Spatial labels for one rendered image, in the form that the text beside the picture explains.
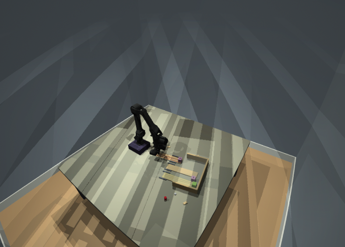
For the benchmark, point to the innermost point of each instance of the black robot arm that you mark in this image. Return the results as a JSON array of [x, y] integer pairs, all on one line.
[[154, 129]]

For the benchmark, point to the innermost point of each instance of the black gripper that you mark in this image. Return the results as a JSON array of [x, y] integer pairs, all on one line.
[[155, 151]]

